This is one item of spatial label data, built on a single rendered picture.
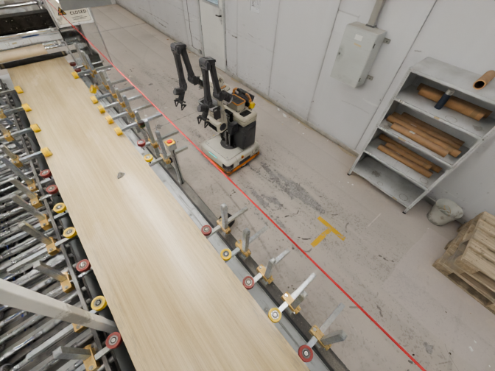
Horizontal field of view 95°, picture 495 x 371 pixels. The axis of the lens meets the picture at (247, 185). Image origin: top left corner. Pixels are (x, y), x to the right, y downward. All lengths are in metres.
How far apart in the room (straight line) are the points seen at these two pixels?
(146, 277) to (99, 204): 0.78
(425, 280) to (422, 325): 0.48
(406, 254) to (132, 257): 2.87
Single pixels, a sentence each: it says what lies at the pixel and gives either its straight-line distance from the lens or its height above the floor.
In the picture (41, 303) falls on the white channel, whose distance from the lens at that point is 1.29.
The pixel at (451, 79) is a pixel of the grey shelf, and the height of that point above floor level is 1.55.
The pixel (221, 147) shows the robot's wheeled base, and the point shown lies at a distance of 3.30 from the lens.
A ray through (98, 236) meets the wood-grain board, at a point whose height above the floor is 0.90.
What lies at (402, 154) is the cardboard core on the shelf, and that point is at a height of 0.57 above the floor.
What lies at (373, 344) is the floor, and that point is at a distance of 2.78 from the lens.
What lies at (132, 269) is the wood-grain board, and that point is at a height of 0.90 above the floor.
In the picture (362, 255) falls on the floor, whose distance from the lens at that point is 3.03.
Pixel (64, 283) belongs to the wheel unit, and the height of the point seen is 0.83.
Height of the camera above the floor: 2.48
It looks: 51 degrees down
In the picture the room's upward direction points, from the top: 4 degrees clockwise
